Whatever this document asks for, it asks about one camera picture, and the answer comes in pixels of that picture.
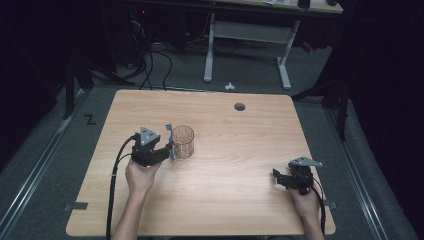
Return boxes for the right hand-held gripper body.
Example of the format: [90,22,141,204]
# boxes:
[285,156,324,196]

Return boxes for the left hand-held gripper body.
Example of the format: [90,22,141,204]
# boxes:
[130,125,168,168]

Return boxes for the clear glass mug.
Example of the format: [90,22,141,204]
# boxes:
[171,124,196,160]

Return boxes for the person's left hand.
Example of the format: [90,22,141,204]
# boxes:
[124,158,163,198]

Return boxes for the person's right hand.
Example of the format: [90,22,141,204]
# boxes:
[288,185,322,228]

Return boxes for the grey tape strip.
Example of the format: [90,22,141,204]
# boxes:
[322,198,338,211]
[63,201,90,212]

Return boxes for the black metal stand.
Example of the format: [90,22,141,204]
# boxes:
[291,74,352,142]
[62,55,136,120]

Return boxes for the desk with white legs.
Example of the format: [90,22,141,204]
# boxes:
[199,0,344,91]

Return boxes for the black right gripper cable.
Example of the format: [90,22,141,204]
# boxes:
[309,177,327,236]

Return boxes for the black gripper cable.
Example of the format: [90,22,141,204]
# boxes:
[309,177,327,236]
[105,132,140,240]

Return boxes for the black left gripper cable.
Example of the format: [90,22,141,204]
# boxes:
[105,132,140,240]

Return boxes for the metal floor rail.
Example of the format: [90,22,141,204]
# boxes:
[0,89,88,236]
[323,105,390,240]

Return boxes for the black floor cables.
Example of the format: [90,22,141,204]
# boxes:
[128,19,174,92]

